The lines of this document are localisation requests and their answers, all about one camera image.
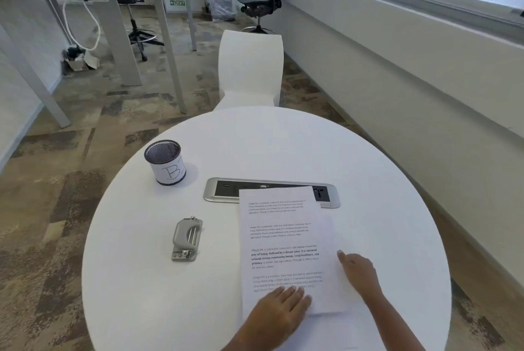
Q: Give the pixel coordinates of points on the person's right hand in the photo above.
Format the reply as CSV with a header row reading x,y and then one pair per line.
x,y
363,275

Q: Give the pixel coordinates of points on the person's left hand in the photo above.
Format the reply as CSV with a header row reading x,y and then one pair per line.
x,y
275,314

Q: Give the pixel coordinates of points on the person's left fingers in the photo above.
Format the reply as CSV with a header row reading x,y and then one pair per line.
x,y
297,296

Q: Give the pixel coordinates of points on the person's right fingers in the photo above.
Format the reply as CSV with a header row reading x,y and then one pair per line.
x,y
344,260

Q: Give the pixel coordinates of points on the printed white paper sheet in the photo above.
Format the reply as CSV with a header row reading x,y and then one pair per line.
x,y
282,240

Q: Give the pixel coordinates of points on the person's right forearm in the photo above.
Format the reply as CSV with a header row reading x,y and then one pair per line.
x,y
389,324

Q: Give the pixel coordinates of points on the person's left forearm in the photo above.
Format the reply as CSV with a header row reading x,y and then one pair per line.
x,y
254,340

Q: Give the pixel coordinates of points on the grey metal hole punch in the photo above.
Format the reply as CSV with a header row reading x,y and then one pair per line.
x,y
186,238

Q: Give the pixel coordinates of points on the silver table power socket panel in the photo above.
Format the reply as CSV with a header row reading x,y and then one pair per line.
x,y
223,190

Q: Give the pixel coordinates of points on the black mesh pen holder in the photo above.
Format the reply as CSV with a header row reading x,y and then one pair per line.
x,y
165,166

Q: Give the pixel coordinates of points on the white plastic chair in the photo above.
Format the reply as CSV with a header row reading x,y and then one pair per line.
x,y
250,64

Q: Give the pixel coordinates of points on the green exit sign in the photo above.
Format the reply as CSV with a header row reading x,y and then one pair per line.
x,y
176,3

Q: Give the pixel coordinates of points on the open cardboard box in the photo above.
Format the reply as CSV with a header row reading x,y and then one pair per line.
x,y
82,61

